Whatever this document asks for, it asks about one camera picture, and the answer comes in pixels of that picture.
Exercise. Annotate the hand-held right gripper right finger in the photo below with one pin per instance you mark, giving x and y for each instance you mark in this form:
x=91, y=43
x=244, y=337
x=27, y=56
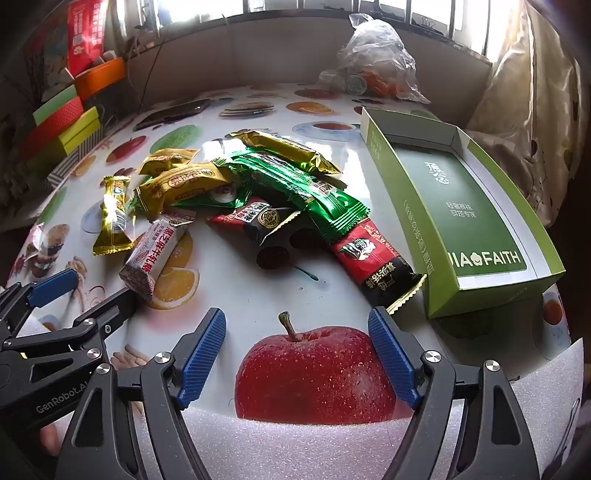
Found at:
x=390, y=355

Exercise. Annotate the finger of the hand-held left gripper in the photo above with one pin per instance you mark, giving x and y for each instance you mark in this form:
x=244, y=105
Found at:
x=111, y=309
x=51, y=284

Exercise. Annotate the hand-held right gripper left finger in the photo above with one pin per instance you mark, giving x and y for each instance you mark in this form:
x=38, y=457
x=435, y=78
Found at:
x=203, y=355

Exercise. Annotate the white red candy packet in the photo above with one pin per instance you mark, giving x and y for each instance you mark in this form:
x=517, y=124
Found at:
x=154, y=256

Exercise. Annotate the small gold bar packet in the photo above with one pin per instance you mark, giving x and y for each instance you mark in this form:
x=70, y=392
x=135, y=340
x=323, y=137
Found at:
x=113, y=217

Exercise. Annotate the red black snack packet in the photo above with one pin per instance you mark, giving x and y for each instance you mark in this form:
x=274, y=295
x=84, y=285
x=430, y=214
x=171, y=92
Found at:
x=369, y=263
x=249, y=219

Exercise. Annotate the yellow candy packet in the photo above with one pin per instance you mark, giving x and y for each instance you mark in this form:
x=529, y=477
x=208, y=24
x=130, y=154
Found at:
x=184, y=184
x=168, y=160

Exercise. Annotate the green biscuit packet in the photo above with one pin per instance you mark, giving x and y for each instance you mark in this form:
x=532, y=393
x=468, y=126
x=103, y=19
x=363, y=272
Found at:
x=217, y=199
x=295, y=189

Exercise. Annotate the green cardboard box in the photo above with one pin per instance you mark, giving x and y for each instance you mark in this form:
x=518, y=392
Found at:
x=461, y=198

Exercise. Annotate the long gold snack packet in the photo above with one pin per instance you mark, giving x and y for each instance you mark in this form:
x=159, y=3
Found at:
x=286, y=150

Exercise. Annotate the striped black white box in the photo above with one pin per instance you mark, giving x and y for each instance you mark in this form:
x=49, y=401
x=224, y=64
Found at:
x=78, y=159

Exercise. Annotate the white foam sheet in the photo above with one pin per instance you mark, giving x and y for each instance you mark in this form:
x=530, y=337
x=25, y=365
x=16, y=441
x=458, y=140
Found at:
x=300, y=452

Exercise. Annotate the yellow green box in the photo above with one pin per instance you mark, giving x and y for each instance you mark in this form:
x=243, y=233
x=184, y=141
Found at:
x=81, y=124

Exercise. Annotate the green lid red box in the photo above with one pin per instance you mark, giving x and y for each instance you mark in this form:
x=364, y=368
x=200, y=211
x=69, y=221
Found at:
x=55, y=104

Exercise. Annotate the black smartphone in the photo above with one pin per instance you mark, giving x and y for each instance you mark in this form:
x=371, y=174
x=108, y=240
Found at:
x=173, y=114

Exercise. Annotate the orange box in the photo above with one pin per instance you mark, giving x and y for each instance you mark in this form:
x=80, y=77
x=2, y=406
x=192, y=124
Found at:
x=101, y=76

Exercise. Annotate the red printed package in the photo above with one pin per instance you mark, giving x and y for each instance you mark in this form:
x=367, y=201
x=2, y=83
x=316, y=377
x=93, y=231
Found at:
x=85, y=32

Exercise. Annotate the round white lidded cup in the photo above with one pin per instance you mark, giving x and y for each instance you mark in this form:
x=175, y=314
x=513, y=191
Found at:
x=355, y=84

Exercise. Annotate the beige patterned curtain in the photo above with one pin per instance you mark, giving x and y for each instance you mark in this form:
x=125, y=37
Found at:
x=521, y=115

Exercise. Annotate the orange tangerine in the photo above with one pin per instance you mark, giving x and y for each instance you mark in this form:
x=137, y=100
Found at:
x=381, y=81

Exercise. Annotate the clear plastic bag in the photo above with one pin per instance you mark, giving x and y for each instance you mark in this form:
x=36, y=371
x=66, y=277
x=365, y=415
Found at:
x=374, y=46

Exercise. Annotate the window frame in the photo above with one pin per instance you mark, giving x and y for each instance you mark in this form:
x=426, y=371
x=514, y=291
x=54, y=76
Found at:
x=415, y=14

